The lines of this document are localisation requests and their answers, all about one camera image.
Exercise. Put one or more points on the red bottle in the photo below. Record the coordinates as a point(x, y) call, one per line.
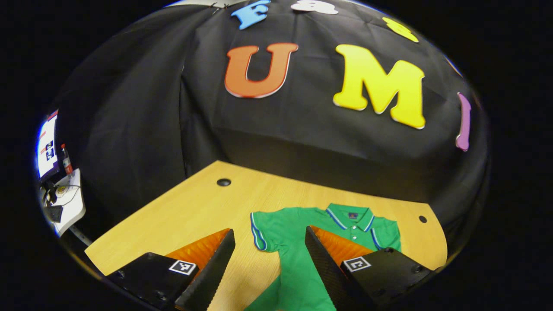
point(67, 163)

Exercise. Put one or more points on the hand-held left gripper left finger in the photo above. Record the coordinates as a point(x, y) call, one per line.
point(216, 272)

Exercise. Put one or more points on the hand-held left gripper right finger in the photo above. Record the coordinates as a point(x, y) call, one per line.
point(324, 268)

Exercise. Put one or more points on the black backdrop cloth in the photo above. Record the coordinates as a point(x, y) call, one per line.
point(302, 142)

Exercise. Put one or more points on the green T-shirt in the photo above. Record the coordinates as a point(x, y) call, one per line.
point(293, 233)

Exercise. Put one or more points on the white side desk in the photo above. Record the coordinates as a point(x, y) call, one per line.
point(74, 207)

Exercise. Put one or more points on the computer monitor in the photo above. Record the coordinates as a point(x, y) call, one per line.
point(46, 147)

